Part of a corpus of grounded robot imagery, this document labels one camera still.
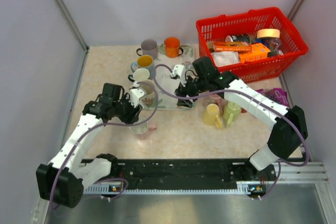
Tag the aluminium rail frame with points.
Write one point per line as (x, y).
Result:
(294, 172)

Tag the orange rectangular box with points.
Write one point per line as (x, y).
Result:
(232, 46)

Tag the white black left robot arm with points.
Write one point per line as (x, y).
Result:
(78, 140)

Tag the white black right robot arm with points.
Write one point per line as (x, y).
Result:
(287, 125)

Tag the clear plastic bottle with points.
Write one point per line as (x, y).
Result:
(273, 44)

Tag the yellow mug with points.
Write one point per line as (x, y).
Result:
(212, 117)

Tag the cream floral mug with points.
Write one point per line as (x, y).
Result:
(149, 87)

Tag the red plastic basket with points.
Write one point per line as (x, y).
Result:
(237, 33)

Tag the orange snack box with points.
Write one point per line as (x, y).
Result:
(258, 52)

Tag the floral white serving tray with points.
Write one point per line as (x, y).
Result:
(164, 80)

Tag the masking tape roll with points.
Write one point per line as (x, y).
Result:
(268, 33)

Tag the dark green mug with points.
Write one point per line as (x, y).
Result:
(139, 75)

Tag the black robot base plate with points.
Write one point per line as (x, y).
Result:
(175, 174)

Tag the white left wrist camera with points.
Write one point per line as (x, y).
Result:
(136, 94)

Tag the black printed can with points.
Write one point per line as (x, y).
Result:
(238, 38)

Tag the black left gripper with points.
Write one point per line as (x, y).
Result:
(132, 116)

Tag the lilac purple mug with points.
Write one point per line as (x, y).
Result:
(148, 47)

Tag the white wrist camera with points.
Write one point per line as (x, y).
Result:
(136, 94)
(178, 72)

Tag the orange mug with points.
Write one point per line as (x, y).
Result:
(172, 47)

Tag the purple snack packet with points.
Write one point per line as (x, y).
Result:
(277, 95)

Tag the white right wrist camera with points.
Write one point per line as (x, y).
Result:
(178, 72)

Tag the light blue butterfly mug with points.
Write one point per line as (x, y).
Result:
(145, 62)

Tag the pink ghost pattern mug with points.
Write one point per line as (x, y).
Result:
(215, 99)

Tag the lime green faceted mug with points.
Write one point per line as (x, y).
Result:
(231, 113)

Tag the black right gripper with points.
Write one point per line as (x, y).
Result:
(184, 91)

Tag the pale pink faceted mug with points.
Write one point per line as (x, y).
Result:
(143, 130)

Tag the white plastic bag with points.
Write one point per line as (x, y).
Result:
(225, 58)

